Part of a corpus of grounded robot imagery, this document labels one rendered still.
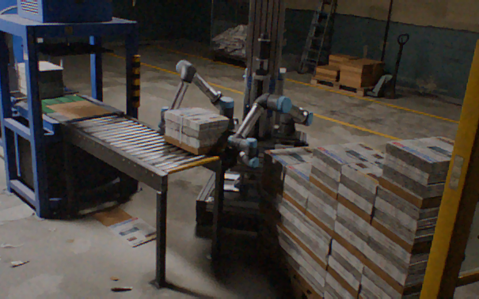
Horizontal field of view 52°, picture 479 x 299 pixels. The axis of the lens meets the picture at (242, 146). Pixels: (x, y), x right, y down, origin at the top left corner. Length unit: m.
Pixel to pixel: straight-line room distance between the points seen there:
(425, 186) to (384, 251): 0.46
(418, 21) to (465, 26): 0.87
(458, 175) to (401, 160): 0.53
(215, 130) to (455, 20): 6.93
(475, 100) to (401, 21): 8.37
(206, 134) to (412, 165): 1.53
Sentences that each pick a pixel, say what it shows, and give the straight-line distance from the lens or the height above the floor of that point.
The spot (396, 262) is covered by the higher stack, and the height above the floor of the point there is 0.74.
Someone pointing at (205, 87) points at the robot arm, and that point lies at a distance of 3.98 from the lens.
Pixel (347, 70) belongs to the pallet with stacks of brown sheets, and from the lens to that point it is 9.53.
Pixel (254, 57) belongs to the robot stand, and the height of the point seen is 1.38.
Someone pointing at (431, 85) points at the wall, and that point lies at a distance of 9.96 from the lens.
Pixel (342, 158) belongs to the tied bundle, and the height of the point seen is 1.06.
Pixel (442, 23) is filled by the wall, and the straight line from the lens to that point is 9.84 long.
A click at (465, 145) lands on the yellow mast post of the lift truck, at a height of 1.49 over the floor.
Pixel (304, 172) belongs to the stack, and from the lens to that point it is 3.19.
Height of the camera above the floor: 2.01
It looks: 19 degrees down
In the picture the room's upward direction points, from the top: 4 degrees clockwise
